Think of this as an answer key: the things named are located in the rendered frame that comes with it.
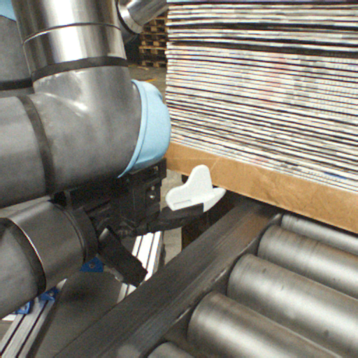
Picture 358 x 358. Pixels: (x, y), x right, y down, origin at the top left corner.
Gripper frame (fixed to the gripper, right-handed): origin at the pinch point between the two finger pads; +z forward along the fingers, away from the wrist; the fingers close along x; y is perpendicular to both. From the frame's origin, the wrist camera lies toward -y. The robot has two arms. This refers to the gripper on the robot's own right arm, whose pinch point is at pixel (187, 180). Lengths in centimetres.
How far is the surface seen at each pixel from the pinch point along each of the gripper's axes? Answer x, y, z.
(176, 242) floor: 58, -80, 71
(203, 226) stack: 38, -58, 63
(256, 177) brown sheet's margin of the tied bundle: -10.5, 4.0, -0.6
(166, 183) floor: 104, -81, 118
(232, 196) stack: 22, -36, 57
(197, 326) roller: -14.7, -1.2, -18.4
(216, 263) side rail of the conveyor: -12.6, -0.1, -12.2
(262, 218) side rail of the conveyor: -12.5, -0.1, -2.3
